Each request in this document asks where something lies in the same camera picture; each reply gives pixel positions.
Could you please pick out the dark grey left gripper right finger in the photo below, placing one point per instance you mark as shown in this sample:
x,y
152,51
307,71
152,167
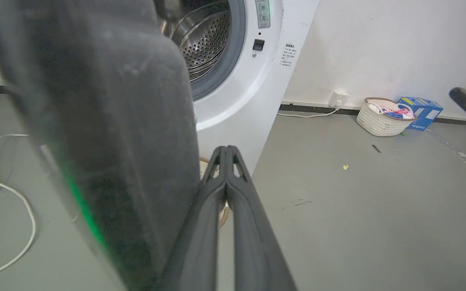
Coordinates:
x,y
257,250

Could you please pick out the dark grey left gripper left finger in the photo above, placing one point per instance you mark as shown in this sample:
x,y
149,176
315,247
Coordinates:
x,y
194,242

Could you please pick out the dark washing machine door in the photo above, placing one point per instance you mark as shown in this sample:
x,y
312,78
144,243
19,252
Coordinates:
x,y
107,121

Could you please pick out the white washing machine body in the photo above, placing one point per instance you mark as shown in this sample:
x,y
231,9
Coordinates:
x,y
249,101

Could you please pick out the grey rubber door gasket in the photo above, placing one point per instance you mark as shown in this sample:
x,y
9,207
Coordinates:
x,y
233,60

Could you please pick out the perforated steel washing drum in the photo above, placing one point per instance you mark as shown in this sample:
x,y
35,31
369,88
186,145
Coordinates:
x,y
206,40

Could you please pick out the black door latch socket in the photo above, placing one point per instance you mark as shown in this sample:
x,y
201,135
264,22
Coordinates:
x,y
258,44

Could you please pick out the blue cardboard box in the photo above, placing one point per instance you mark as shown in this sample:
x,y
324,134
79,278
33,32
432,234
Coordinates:
x,y
427,111

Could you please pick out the pink and blue clothes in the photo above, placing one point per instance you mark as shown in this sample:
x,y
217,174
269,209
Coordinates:
x,y
397,111

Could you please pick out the white woven laundry basket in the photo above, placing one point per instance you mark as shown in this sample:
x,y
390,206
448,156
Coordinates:
x,y
378,123

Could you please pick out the small black strip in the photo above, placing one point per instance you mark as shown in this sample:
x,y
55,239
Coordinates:
x,y
376,148

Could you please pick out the white text sticker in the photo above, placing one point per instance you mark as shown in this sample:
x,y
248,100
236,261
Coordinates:
x,y
288,55

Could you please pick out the grey label strip with print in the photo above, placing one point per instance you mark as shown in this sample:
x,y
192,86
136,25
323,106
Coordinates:
x,y
263,13

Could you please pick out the white wall socket with plug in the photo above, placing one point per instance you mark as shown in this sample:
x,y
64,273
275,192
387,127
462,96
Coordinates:
x,y
339,98

